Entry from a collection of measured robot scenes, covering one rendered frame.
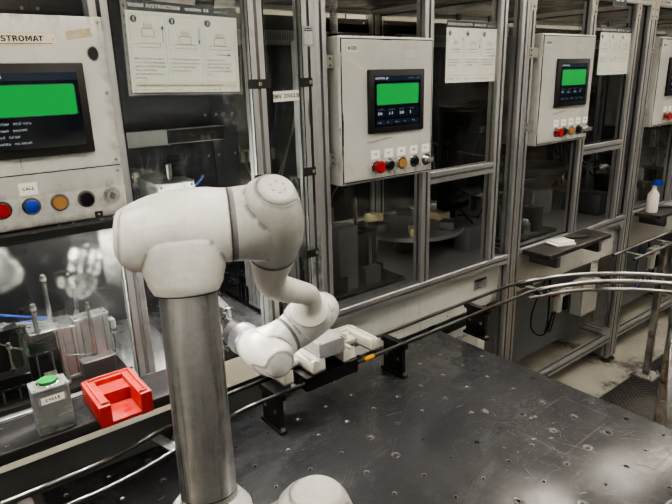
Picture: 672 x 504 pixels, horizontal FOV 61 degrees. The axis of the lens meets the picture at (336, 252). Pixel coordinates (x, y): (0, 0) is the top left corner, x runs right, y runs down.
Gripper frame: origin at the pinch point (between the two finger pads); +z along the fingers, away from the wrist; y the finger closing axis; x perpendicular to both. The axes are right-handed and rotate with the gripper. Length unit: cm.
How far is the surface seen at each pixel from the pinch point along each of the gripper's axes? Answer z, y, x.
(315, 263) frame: -5.3, 9.2, -36.8
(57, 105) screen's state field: -9, 63, 34
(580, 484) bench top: -92, -33, -55
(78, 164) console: -6, 50, 31
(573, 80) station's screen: -8, 63, -177
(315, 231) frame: -4.5, 19.7, -37.9
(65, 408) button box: -18.9, -4.3, 45.7
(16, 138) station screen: -9, 57, 44
